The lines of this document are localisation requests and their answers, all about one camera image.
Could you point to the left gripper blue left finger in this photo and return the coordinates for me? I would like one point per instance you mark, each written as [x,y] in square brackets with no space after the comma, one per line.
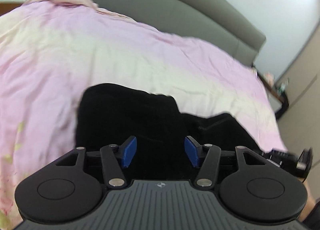
[127,151]

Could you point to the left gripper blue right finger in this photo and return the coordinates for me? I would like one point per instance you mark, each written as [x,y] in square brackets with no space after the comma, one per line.
[193,151]

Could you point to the black corduroy pants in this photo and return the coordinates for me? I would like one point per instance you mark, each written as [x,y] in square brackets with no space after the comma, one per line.
[110,114]

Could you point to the dark wooden nightstand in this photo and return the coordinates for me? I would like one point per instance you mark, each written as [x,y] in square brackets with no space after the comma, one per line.
[276,92]

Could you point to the pink floral duvet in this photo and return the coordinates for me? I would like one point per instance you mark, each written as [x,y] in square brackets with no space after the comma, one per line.
[52,50]

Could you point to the grey upholstered headboard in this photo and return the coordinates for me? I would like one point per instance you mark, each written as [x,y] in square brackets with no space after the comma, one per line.
[215,21]

